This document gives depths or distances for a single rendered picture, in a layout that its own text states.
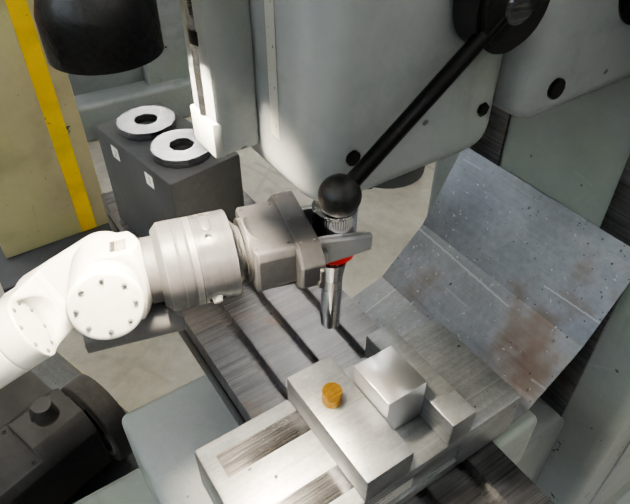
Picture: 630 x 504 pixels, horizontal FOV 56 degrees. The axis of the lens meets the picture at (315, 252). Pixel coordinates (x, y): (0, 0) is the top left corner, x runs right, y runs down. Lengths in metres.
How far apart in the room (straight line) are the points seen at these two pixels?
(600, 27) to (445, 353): 0.41
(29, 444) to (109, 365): 0.91
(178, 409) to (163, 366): 1.17
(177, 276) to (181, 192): 0.32
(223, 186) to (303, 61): 0.52
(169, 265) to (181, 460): 0.38
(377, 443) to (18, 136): 1.95
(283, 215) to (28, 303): 0.26
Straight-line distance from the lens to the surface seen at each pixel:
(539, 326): 0.90
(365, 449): 0.63
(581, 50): 0.55
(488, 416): 0.72
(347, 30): 0.39
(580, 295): 0.88
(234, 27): 0.44
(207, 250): 0.55
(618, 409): 1.02
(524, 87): 0.52
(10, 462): 1.27
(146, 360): 2.10
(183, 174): 0.86
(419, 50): 0.43
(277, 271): 0.57
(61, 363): 1.64
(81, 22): 0.38
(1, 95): 2.30
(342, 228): 0.59
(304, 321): 0.88
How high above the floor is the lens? 1.59
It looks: 41 degrees down
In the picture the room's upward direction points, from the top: straight up
